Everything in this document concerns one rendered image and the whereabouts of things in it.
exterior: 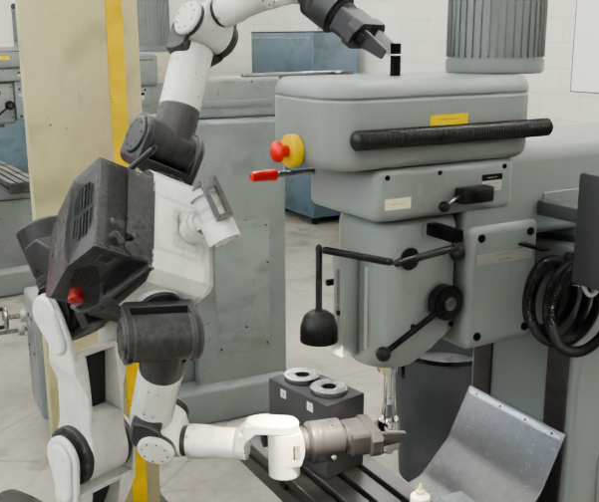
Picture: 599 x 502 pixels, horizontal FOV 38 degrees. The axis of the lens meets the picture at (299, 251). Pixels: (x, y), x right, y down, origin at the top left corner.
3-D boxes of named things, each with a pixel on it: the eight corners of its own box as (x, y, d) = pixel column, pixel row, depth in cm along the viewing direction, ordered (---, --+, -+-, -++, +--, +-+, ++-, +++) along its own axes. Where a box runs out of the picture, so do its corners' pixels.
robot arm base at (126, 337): (120, 381, 162) (127, 342, 154) (111, 331, 170) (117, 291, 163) (197, 376, 167) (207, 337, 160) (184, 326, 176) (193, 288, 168)
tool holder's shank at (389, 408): (397, 421, 182) (398, 372, 179) (382, 420, 182) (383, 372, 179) (395, 414, 185) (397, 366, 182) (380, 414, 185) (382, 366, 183)
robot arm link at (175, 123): (141, 100, 186) (127, 158, 183) (161, 92, 179) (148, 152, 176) (185, 120, 193) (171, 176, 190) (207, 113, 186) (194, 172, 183)
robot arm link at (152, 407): (117, 453, 179) (129, 384, 165) (137, 407, 189) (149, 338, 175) (169, 469, 179) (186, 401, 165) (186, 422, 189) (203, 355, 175)
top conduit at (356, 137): (360, 152, 146) (360, 131, 145) (346, 149, 149) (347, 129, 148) (553, 136, 167) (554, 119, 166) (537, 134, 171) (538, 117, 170)
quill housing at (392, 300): (382, 382, 167) (385, 221, 159) (326, 350, 184) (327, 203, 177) (457, 364, 176) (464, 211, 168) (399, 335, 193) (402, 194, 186)
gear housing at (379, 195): (376, 225, 156) (377, 170, 153) (308, 203, 177) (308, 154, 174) (513, 207, 172) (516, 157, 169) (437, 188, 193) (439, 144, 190)
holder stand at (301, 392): (326, 479, 202) (326, 400, 197) (268, 446, 218) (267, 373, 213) (363, 463, 209) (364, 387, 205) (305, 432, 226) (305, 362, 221)
